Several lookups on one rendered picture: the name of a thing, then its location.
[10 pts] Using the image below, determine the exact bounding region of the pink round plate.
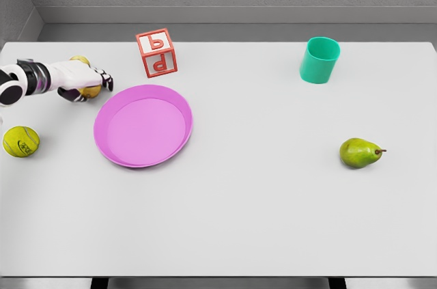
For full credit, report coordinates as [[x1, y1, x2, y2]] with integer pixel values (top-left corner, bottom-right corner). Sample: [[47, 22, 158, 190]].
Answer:
[[93, 84, 194, 169]]

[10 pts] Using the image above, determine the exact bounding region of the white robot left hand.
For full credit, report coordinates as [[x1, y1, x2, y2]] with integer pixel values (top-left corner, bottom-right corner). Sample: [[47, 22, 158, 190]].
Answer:
[[57, 59, 115, 103]]

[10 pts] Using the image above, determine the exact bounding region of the green pear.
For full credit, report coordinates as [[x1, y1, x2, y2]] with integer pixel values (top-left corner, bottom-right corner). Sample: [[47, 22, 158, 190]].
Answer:
[[339, 137, 388, 169]]

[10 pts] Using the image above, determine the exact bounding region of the yellow tennis ball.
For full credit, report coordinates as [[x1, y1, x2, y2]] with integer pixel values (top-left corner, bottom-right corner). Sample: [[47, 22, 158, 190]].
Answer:
[[2, 126, 40, 159]]

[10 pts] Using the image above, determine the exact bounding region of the red letter block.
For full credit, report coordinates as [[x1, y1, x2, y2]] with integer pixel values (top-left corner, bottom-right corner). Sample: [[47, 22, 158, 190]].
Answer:
[[135, 28, 179, 79]]

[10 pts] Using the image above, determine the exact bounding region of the yellow lemon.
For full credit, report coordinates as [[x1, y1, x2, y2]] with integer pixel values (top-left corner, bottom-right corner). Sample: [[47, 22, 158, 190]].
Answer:
[[69, 55, 102, 100]]

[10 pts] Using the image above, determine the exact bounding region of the green cup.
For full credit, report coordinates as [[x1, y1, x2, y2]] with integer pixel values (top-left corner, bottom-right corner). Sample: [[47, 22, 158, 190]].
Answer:
[[299, 36, 341, 85]]

